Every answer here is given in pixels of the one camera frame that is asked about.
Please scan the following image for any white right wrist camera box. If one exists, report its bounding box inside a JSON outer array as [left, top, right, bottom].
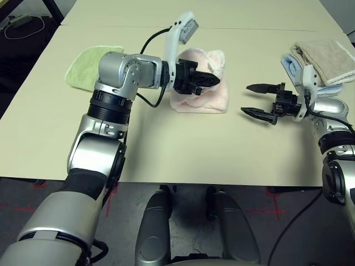
[[293, 65, 319, 122]]

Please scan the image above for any black table frame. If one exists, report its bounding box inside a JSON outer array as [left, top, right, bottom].
[[45, 0, 66, 25]]

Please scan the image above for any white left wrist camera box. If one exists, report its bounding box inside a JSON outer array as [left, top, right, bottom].
[[163, 11, 200, 73]]

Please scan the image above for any beige folded towel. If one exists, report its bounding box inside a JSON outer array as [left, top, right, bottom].
[[290, 39, 355, 86]]

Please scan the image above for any grey power strip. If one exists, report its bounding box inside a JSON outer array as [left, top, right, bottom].
[[8, 15, 34, 28]]

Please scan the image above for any grey robot waist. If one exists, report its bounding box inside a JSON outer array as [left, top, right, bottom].
[[169, 252, 268, 266]]

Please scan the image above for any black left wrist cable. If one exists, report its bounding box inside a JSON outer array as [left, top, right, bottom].
[[135, 26, 178, 109]]

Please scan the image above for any blue folded towel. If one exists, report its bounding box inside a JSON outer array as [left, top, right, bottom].
[[281, 54, 344, 98]]

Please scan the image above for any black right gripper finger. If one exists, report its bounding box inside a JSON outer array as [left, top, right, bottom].
[[246, 83, 278, 95], [240, 106, 278, 126]]

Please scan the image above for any white cable loop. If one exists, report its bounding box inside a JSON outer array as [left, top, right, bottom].
[[3, 15, 45, 39]]

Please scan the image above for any green folded towel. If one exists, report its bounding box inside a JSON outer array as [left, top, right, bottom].
[[65, 44, 124, 93]]

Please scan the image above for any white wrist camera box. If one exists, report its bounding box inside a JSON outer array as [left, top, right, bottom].
[[163, 11, 200, 73], [293, 65, 319, 122]]

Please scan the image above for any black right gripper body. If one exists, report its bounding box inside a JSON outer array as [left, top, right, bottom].
[[271, 81, 303, 119]]

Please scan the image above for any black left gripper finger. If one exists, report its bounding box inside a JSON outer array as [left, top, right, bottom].
[[195, 70, 221, 82], [195, 80, 221, 90]]

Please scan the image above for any black table foot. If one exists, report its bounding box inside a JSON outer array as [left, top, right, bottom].
[[267, 187, 324, 195]]

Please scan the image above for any grey robot right leg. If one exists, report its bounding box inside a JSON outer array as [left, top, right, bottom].
[[206, 187, 262, 266]]

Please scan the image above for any pink embroidered towel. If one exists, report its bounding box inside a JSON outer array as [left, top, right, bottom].
[[169, 48, 230, 115]]

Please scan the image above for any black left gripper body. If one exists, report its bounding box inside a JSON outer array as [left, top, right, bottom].
[[172, 58, 202, 96]]

